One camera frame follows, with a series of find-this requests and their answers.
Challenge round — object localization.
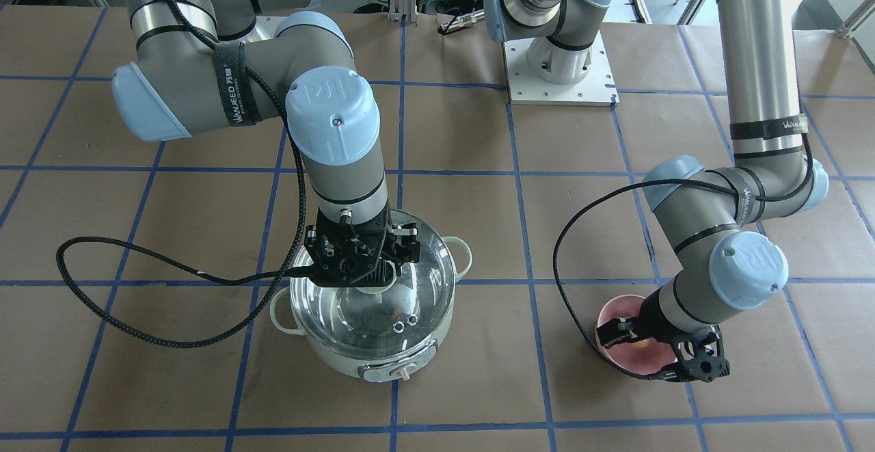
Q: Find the pale green cooking pot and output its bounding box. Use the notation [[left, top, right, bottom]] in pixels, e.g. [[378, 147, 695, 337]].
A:
[[269, 209, 471, 382]]

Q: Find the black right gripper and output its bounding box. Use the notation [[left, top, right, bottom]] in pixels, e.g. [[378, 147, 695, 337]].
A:
[[304, 208, 419, 288]]

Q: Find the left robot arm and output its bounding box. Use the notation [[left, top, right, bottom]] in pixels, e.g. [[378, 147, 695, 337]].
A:
[[596, 0, 829, 382]]

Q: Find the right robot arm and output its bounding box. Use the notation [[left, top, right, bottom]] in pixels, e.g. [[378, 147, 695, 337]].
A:
[[111, 0, 419, 293]]

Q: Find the glass pot lid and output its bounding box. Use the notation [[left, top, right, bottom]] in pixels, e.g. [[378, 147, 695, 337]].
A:
[[290, 209, 462, 360]]

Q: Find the pink bowl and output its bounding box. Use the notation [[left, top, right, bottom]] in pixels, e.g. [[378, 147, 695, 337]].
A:
[[596, 294, 678, 382]]

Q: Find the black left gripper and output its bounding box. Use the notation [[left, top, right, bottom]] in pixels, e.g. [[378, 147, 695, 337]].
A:
[[615, 328, 731, 382]]

